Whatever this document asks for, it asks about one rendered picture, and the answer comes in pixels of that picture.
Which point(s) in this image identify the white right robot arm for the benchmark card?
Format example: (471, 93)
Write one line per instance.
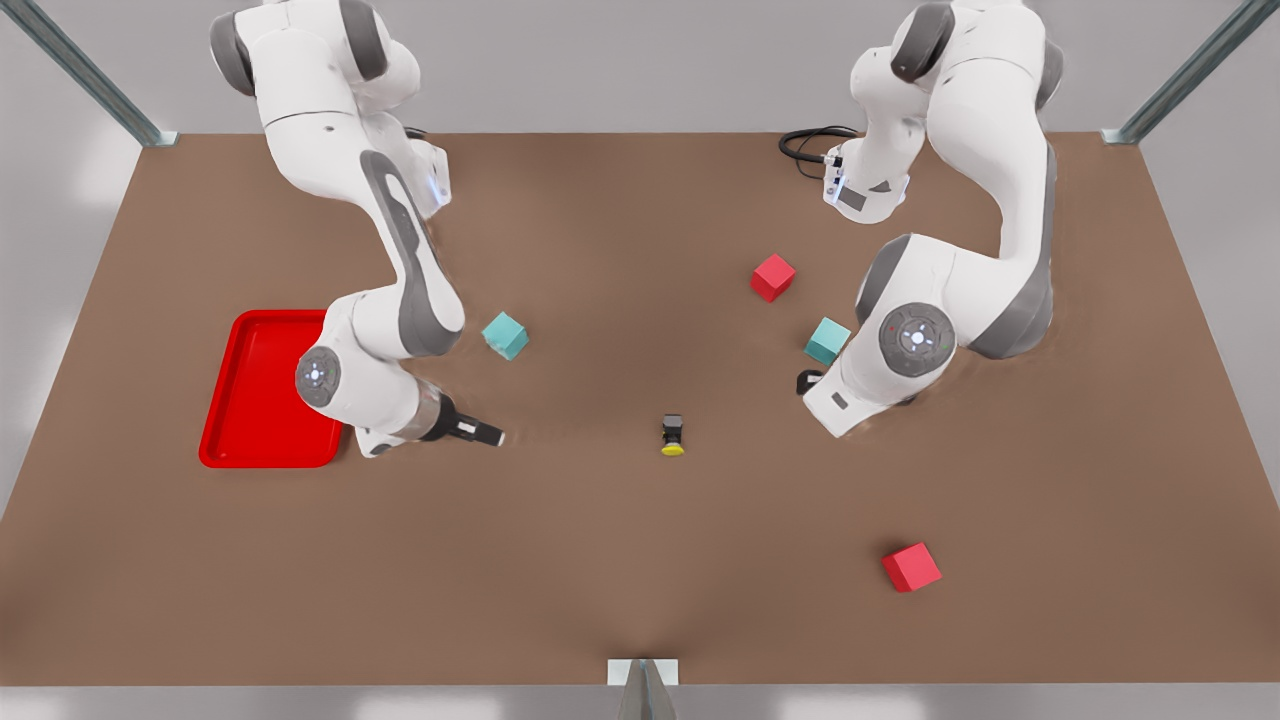
(400, 250)

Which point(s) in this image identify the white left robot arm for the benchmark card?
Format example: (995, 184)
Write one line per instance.
(990, 200)

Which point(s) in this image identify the teal cube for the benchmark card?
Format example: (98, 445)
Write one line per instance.
(827, 340)
(505, 335)

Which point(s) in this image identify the red cube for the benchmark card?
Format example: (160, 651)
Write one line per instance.
(773, 276)
(911, 567)

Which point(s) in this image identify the black and yellow small device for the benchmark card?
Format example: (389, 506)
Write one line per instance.
(673, 436)

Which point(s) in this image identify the red plastic tray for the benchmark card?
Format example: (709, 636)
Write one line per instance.
(255, 390)

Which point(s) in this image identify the silver frame post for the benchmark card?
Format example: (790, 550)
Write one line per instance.
(85, 72)
(643, 690)
(1190, 70)

